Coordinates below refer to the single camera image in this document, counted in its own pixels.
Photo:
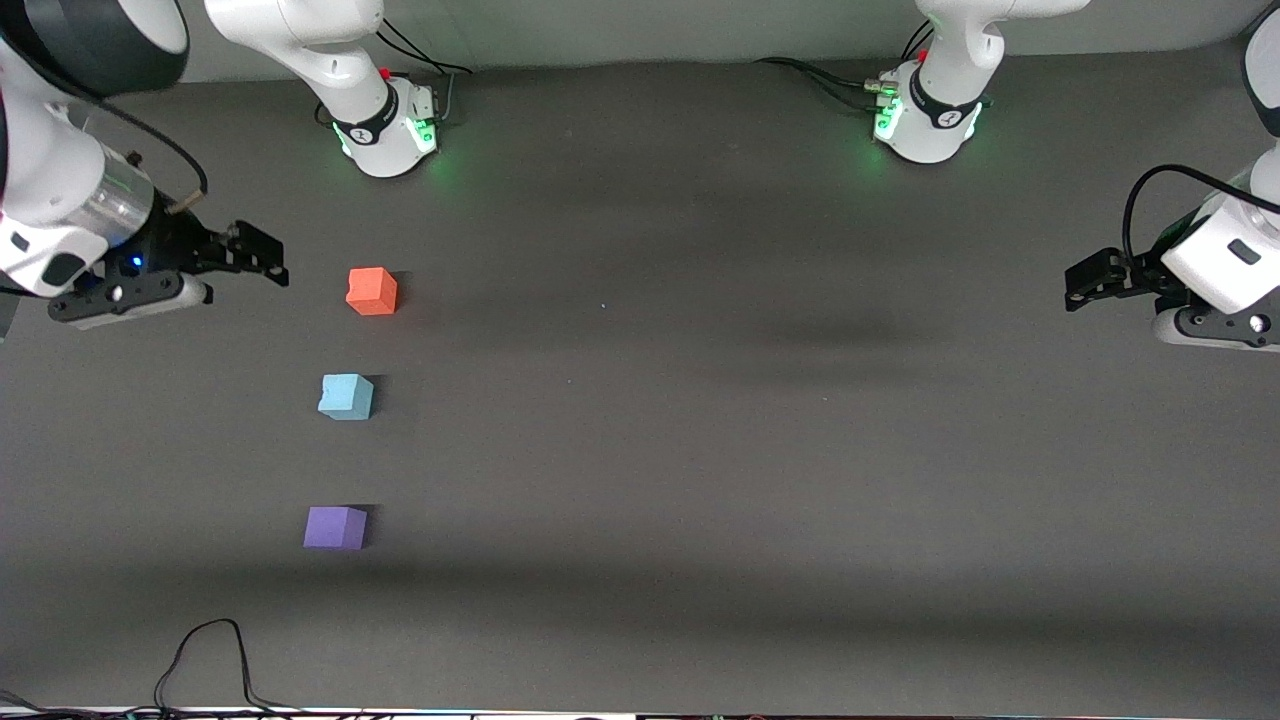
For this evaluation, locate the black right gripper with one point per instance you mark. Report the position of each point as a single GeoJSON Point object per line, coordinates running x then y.
{"type": "Point", "coordinates": [172, 247]}

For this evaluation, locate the purple foam block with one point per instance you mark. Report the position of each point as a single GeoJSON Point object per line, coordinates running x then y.
{"type": "Point", "coordinates": [333, 528]}

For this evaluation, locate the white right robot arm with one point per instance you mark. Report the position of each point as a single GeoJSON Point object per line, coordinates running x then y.
{"type": "Point", "coordinates": [50, 195]}

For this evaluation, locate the light blue foam block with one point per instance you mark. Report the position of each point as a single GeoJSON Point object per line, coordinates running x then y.
{"type": "Point", "coordinates": [345, 397]}

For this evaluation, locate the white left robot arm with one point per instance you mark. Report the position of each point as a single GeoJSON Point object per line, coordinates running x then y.
{"type": "Point", "coordinates": [945, 95]}

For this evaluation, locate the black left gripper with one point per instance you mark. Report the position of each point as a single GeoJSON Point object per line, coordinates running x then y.
{"type": "Point", "coordinates": [1143, 271]}

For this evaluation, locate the orange foam block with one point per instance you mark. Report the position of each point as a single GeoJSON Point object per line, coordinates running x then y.
{"type": "Point", "coordinates": [370, 291]}

